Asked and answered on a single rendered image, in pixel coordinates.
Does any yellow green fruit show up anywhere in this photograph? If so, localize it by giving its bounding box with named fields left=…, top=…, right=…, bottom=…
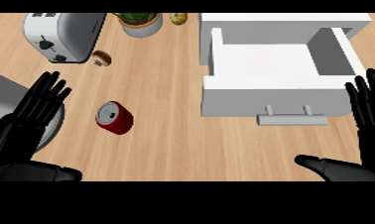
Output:
left=168, top=13, right=188, bottom=27

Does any red soda can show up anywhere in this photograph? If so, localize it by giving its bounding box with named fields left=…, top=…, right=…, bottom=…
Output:
left=92, top=100, right=134, bottom=136

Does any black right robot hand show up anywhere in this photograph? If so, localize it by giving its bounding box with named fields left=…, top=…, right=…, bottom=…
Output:
left=292, top=67, right=375, bottom=182

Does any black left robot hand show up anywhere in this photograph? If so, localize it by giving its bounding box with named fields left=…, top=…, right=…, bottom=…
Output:
left=0, top=70, right=84, bottom=182

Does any silver toaster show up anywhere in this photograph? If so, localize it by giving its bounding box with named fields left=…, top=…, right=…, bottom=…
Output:
left=22, top=13, right=107, bottom=64

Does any white open drawer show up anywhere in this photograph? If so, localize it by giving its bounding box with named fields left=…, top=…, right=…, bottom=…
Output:
left=200, top=27, right=368, bottom=118

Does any brown mushroom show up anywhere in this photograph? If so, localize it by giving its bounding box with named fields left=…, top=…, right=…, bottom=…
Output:
left=91, top=50, right=112, bottom=67

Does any potted green plant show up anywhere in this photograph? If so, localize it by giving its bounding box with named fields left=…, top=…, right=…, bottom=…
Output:
left=112, top=13, right=163, bottom=40

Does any white cabinet body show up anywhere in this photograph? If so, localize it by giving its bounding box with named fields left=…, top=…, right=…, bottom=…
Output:
left=197, top=13, right=373, bottom=65

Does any grey drawer handle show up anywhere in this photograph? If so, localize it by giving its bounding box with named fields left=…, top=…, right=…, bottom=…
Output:
left=256, top=104, right=329, bottom=127

